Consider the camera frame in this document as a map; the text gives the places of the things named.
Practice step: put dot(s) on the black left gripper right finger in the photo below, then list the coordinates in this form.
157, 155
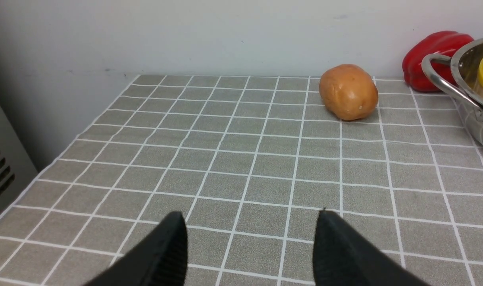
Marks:
343, 257

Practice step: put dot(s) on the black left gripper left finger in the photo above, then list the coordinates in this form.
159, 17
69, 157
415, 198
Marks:
160, 259

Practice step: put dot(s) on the stainless steel pot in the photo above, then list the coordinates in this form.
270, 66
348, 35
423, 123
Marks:
463, 65

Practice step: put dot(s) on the grey checkered tablecloth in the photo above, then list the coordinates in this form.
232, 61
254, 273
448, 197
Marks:
250, 161

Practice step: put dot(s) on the brown potato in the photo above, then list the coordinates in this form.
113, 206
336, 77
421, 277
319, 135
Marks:
348, 92

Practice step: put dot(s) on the grey vented appliance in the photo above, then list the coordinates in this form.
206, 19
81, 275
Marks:
16, 168

